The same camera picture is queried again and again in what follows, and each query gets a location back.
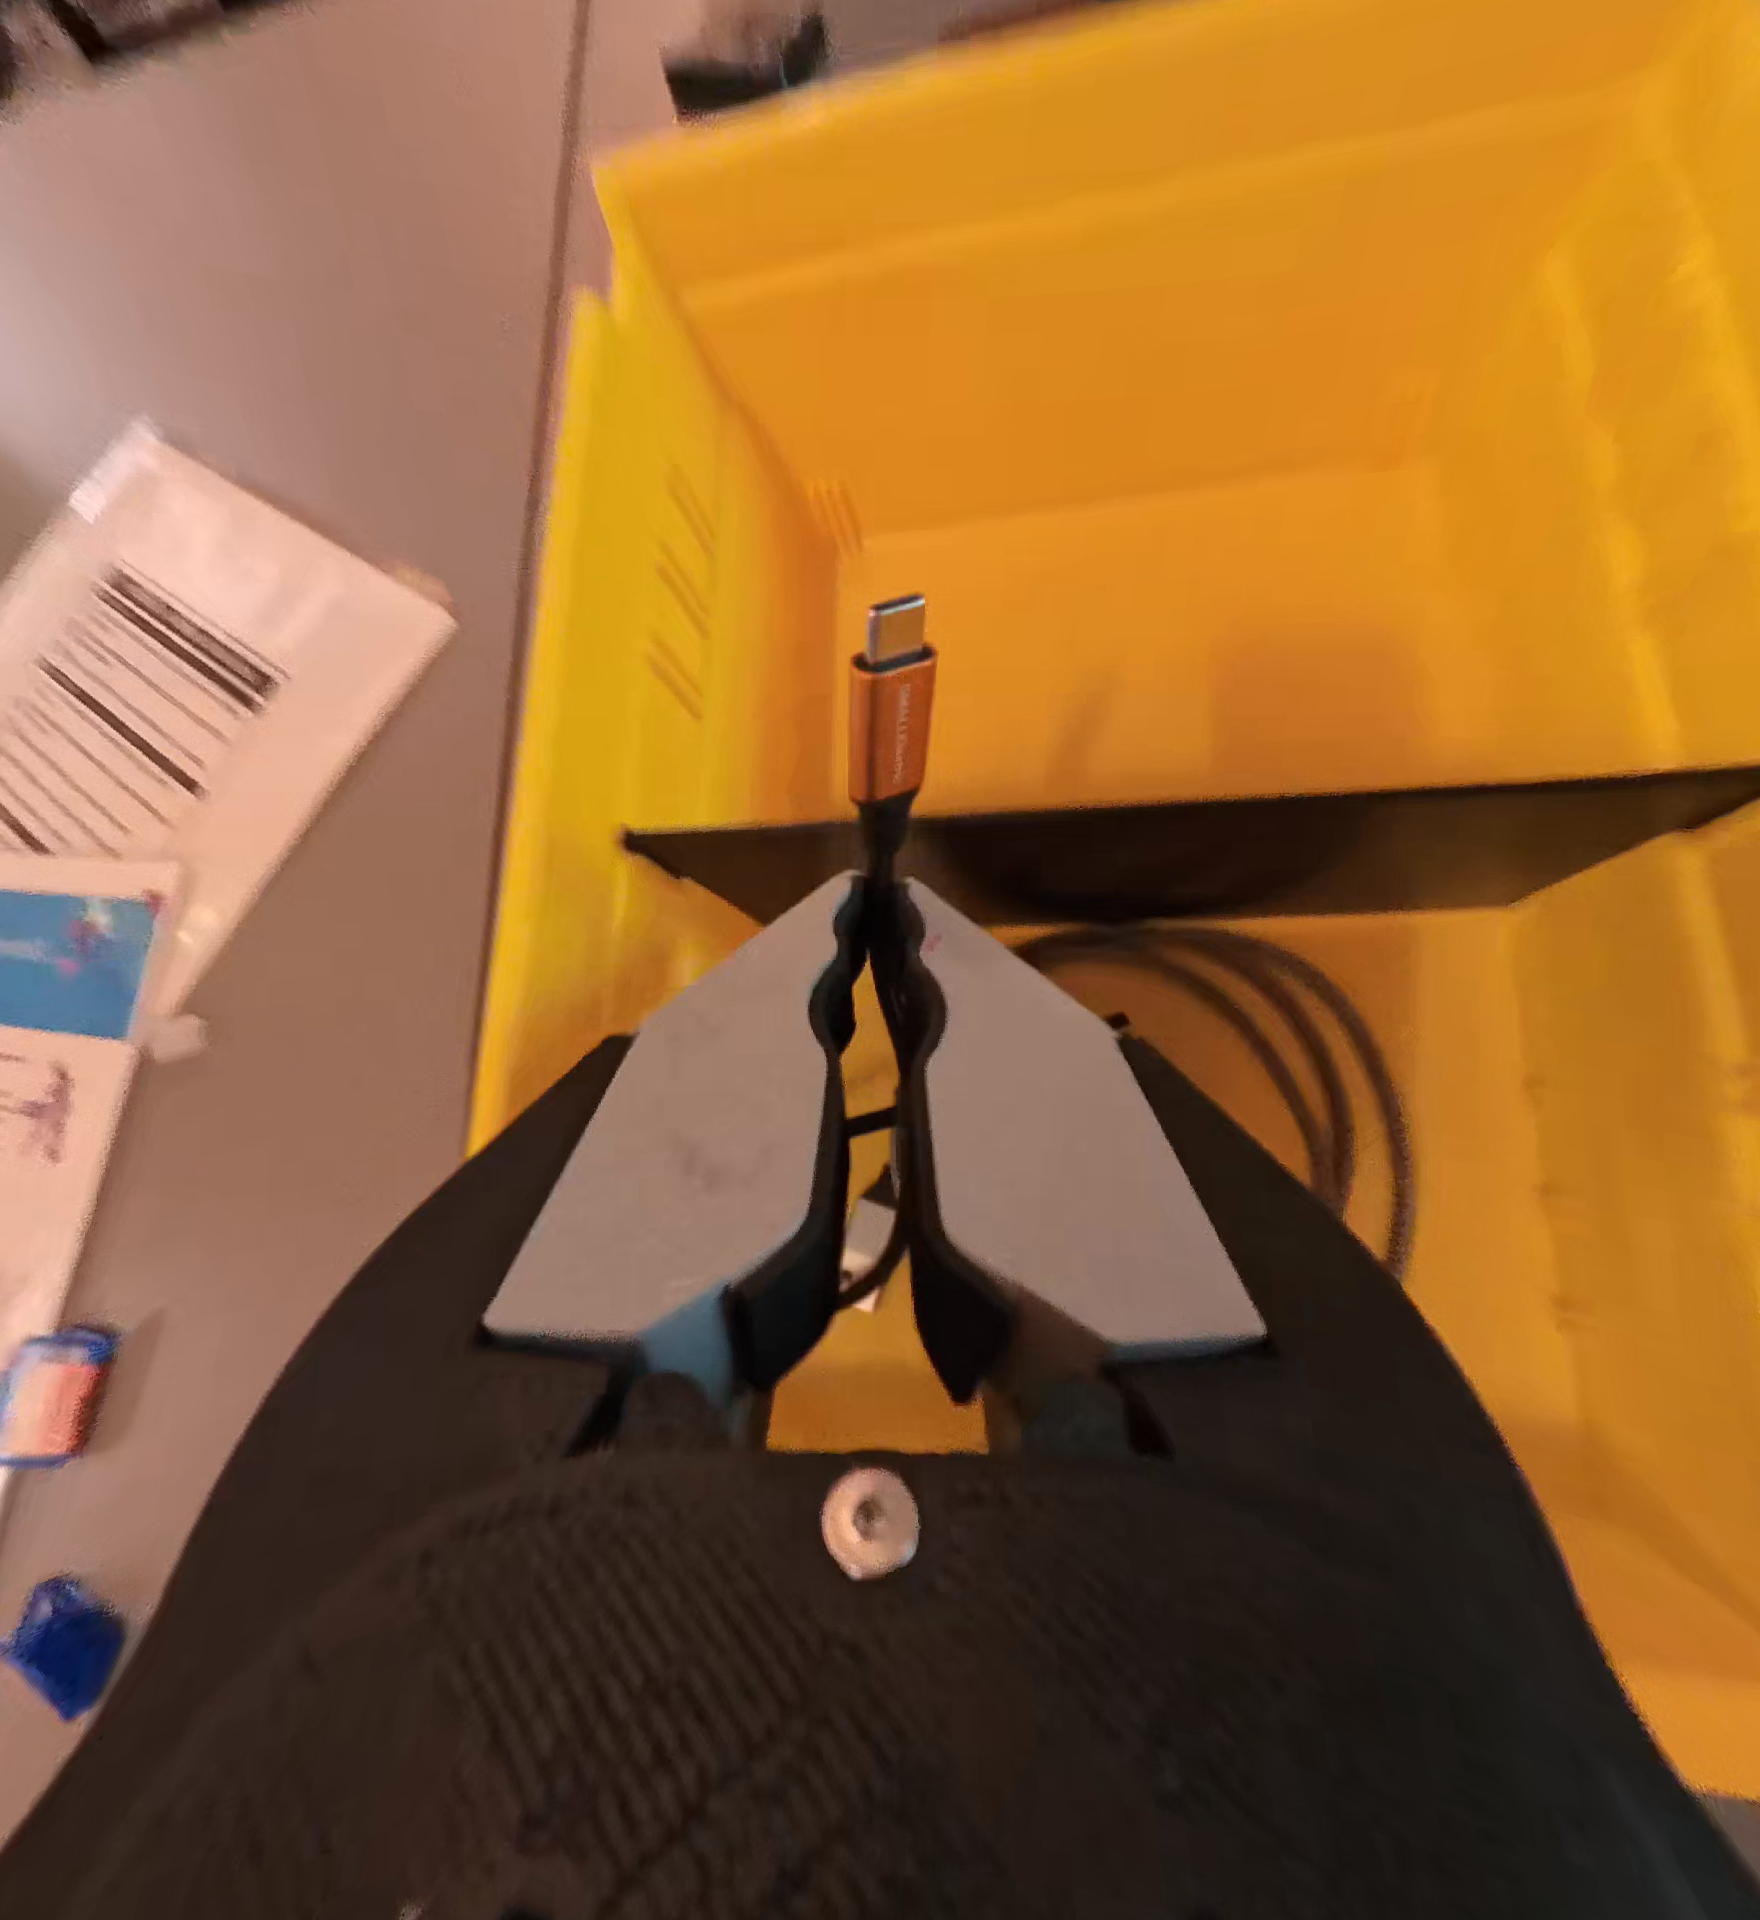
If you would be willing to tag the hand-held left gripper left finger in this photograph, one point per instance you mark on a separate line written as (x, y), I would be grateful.
(671, 1170)

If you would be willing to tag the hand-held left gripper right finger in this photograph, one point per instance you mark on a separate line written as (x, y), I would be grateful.
(1072, 1180)

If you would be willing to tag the yellow plastic bin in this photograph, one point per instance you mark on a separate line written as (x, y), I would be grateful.
(1194, 375)

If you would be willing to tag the black divider panel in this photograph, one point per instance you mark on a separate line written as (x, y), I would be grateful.
(1273, 847)

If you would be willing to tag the blue-framed memory card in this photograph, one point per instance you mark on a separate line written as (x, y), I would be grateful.
(45, 1392)

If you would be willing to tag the white barcode sheet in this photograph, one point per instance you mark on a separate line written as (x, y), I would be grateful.
(225, 595)

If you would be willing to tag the blue plastic card case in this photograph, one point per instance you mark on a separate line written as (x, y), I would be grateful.
(63, 1640)

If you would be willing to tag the small black object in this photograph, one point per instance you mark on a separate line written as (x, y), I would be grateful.
(738, 67)

